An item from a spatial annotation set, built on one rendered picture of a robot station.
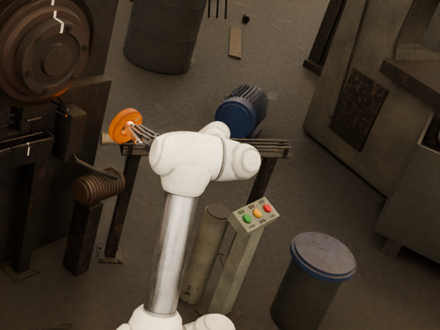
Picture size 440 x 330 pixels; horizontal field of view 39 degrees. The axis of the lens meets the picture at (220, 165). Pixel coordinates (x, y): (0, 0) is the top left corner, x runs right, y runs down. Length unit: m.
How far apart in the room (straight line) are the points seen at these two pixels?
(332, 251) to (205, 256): 0.59
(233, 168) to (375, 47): 2.82
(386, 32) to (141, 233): 2.18
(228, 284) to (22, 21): 1.44
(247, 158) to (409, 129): 2.66
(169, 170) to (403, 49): 2.95
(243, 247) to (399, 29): 2.18
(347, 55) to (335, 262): 2.07
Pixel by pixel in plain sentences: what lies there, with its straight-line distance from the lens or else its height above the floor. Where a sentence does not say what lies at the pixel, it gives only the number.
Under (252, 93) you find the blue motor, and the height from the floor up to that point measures 0.32.
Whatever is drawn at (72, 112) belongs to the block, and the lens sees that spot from 2.64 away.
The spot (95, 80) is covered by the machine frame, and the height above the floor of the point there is 0.87.
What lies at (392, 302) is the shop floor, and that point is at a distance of 3.63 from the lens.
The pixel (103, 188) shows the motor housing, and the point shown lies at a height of 0.50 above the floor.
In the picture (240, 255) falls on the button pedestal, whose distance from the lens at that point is 2.77.
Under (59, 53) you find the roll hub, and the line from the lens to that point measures 2.29.
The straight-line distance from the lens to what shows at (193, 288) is 2.98.
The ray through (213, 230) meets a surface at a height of 0.45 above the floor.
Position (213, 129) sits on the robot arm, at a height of 0.99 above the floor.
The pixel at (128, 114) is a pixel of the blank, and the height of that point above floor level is 0.90.
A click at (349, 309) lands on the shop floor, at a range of 3.43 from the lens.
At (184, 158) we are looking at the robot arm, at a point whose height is 1.19.
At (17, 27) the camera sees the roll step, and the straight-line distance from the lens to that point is 2.23.
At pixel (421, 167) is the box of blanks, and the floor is 0.63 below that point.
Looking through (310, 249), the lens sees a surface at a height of 0.43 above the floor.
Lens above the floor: 2.06
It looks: 30 degrees down
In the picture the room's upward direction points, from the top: 18 degrees clockwise
